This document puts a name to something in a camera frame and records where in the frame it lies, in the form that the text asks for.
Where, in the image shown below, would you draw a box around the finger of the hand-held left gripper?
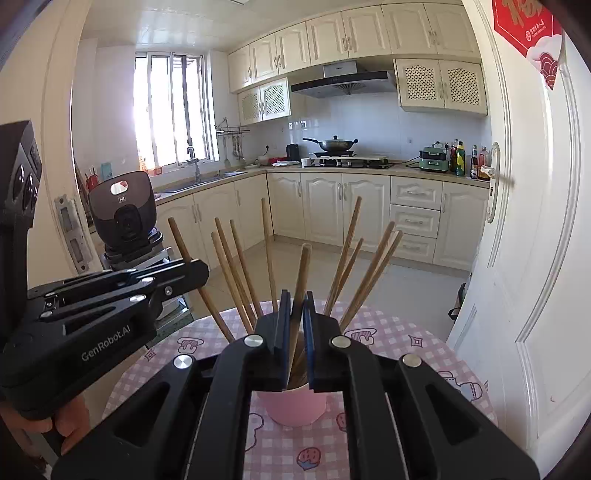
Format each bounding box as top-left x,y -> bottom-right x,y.
39,258 -> 210,336
28,259 -> 185,308

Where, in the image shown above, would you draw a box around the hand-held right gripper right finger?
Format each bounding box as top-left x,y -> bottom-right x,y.
302,291 -> 541,480

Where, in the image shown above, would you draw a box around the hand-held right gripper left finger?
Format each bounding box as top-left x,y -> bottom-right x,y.
51,290 -> 294,480

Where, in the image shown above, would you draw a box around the bunch of chopsticks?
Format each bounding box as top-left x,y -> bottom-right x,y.
167,196 -> 404,388

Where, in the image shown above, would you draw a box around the wooden chopstick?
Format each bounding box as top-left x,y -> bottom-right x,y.
285,243 -> 312,388

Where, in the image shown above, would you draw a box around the pink cup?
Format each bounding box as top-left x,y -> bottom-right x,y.
256,332 -> 326,428

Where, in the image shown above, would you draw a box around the person's left hand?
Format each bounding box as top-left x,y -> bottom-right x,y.
7,393 -> 93,455

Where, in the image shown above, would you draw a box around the metal door lock plate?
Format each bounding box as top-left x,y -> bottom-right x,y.
54,196 -> 90,273

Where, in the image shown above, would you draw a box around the pink checked tablecloth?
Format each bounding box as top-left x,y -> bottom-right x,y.
104,300 -> 499,480

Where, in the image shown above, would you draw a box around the chrome faucet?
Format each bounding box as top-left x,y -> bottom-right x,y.
186,146 -> 202,183

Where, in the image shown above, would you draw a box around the steel sink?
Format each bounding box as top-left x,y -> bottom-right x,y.
161,171 -> 247,192

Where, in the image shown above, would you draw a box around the cream lower cabinets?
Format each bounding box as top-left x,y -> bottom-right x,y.
154,168 -> 490,278

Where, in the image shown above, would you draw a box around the cream cabinets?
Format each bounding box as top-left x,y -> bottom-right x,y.
228,4 -> 481,93
154,168 -> 490,278

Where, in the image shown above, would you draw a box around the dark bin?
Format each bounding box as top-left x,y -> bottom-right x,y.
449,281 -> 468,320

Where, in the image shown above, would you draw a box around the kitchen window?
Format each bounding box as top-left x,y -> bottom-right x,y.
134,52 -> 220,169

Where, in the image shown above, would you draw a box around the gas stove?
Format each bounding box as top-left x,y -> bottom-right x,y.
308,156 -> 394,169

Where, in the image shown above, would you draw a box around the narrow lattice door cabinet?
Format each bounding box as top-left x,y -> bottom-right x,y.
237,76 -> 291,126

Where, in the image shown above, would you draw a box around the steel wok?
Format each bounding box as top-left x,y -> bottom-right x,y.
302,135 -> 358,153

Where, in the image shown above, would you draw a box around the green countertop appliance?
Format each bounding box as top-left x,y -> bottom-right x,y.
419,144 -> 450,174

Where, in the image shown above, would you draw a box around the white door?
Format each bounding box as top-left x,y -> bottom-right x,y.
445,0 -> 591,480

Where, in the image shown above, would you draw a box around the black range hood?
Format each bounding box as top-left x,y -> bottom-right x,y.
291,60 -> 398,99

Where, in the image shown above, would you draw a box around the cream upper cabinets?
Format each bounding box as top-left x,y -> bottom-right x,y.
228,4 -> 481,93

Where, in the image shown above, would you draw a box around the wide lattice door cabinet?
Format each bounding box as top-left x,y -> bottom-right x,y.
394,58 -> 489,116

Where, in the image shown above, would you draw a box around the red door poster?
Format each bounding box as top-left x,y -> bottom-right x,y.
492,0 -> 566,90

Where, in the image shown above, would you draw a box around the brown dome camera device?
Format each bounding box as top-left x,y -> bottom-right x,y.
88,171 -> 158,252

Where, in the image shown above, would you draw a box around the wall utensil rack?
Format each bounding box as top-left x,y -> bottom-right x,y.
215,117 -> 251,169

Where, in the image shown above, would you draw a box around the cream door handle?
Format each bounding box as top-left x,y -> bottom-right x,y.
485,142 -> 502,224

